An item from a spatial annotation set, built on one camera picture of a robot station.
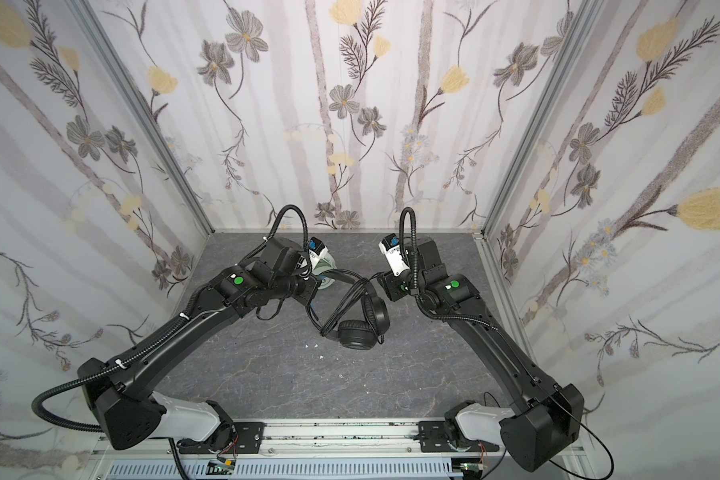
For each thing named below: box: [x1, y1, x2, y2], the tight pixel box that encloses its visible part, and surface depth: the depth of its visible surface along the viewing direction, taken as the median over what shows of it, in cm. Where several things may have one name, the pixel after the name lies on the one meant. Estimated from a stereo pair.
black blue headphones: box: [306, 268, 390, 350], surface depth 70 cm
